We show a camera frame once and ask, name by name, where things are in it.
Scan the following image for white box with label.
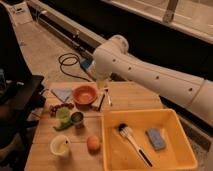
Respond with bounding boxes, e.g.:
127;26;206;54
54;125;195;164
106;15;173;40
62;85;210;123
9;2;32;26

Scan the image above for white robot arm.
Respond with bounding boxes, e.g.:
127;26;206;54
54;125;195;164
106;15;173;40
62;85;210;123
93;35;213;127

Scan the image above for black and white dish brush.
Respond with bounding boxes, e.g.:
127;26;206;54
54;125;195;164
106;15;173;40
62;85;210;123
118;123;153;167

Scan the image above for small wooden block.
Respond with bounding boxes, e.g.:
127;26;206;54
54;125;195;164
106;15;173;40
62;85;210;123
92;93;105;111

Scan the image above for cream white mug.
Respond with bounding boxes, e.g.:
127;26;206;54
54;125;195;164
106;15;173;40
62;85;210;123
50;135;70;158

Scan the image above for green plastic cup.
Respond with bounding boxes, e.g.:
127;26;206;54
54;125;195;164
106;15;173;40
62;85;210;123
56;108;70;123

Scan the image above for green pepper toy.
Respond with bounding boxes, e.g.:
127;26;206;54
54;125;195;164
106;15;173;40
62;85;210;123
53;121;73;131

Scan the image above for light blue towel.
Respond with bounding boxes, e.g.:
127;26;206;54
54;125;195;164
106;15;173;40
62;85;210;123
51;88;72;103

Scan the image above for dark red grape bunch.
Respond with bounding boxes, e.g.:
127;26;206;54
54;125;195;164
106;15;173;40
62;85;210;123
49;103;74;116

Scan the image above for orange fruit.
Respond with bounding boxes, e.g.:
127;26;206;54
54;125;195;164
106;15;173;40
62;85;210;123
87;135;100;152

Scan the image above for orange bowl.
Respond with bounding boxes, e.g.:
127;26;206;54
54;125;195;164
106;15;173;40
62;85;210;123
73;85;97;105

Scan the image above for black coiled cable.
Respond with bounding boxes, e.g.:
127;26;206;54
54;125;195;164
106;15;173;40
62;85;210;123
58;52;93;83

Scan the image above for small metal cup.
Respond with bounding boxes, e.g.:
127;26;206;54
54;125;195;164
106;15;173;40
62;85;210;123
71;112;84;128

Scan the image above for blue and grey device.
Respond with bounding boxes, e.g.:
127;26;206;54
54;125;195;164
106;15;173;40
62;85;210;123
80;59;94;72

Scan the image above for blue sponge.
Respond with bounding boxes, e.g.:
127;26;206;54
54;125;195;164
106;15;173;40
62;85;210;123
146;128;166;151

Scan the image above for yellow plastic bin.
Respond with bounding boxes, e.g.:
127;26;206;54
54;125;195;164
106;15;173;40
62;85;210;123
102;109;198;171

